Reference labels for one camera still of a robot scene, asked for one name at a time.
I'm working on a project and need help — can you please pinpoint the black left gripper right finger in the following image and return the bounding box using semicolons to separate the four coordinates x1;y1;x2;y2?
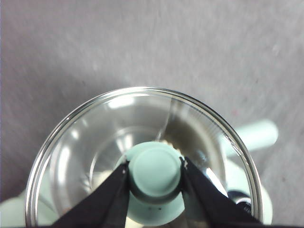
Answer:
180;156;262;228

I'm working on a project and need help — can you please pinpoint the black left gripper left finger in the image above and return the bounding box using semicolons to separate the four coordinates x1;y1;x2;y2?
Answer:
52;161;132;228

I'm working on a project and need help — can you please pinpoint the smooth white steamed bun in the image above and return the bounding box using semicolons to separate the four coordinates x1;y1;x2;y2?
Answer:
91;172;114;190

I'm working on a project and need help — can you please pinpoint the glass lid with green knob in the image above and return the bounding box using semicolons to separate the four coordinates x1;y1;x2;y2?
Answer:
25;86;264;228

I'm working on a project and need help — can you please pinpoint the pleated bun with green specks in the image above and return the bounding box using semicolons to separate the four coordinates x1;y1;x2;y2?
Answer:
161;140;181;152

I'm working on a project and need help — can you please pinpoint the silver control knob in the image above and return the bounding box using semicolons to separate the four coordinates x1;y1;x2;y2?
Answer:
227;189;253;214

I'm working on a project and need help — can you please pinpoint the mint green breakfast machine base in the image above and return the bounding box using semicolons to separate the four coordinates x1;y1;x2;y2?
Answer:
0;161;274;228

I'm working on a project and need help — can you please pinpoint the mint green pot with handle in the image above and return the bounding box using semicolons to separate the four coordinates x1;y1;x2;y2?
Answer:
47;114;279;228

